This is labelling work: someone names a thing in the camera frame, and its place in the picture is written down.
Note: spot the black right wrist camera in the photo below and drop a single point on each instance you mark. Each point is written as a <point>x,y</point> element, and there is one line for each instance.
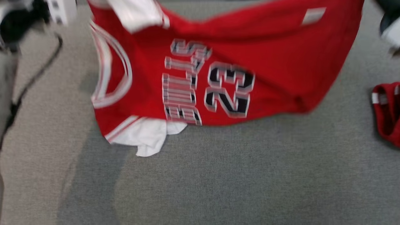
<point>389,11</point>

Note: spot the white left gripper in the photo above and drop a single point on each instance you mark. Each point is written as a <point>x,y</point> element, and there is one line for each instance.
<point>62,11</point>

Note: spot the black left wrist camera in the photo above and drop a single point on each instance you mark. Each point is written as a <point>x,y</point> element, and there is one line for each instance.
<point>22,28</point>

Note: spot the red shorts white stripe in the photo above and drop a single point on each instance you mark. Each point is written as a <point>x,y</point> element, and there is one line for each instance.
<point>389,115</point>

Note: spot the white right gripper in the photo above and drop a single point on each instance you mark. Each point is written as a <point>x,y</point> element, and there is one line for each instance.
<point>393,34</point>

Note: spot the red basketball jersey white trim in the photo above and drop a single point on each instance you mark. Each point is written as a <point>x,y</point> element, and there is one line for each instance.
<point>275,62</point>

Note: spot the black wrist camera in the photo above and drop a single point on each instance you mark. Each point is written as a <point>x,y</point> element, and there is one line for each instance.
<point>22,28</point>
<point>389,11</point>

